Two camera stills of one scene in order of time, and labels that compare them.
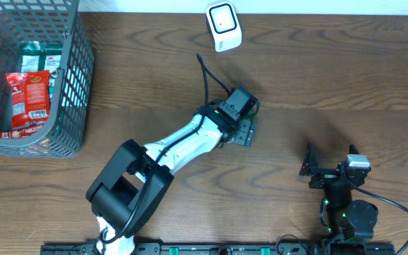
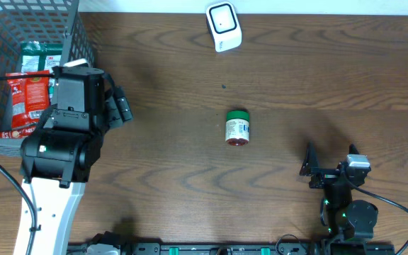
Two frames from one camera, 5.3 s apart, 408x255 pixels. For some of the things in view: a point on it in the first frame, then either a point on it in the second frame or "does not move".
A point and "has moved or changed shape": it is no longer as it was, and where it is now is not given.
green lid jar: [251, 113] has moved or changed shape
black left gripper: [248, 133] → [117, 108]
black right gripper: [310, 167] does not move
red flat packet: [18, 132] does not move
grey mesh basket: [1, 25] does not move
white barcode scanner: [223, 20] does not move
